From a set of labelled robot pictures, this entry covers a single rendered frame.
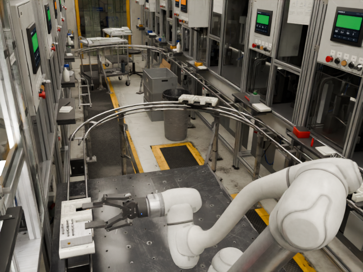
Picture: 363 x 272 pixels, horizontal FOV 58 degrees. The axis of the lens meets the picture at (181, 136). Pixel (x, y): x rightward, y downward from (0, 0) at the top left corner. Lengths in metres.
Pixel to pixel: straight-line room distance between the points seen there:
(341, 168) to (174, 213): 0.60
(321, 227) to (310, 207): 0.05
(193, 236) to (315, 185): 0.54
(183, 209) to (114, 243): 0.64
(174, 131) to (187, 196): 3.07
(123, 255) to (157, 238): 0.20
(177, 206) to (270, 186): 0.38
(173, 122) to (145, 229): 2.54
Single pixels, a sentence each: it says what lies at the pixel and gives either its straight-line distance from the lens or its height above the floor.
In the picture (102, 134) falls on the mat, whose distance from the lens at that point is 4.60.
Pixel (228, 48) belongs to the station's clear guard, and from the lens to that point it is 3.80.
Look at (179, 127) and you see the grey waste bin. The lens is 4.28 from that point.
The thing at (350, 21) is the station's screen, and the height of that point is 1.72.
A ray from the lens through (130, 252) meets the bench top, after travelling 1.75.
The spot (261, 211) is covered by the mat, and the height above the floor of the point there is 0.01.
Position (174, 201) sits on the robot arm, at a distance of 1.25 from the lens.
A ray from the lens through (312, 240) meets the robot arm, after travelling 0.81.
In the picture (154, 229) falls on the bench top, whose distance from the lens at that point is 1.86.
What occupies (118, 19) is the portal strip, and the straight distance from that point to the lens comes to 9.42.
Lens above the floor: 1.89
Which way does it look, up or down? 25 degrees down
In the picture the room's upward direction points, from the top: 1 degrees clockwise
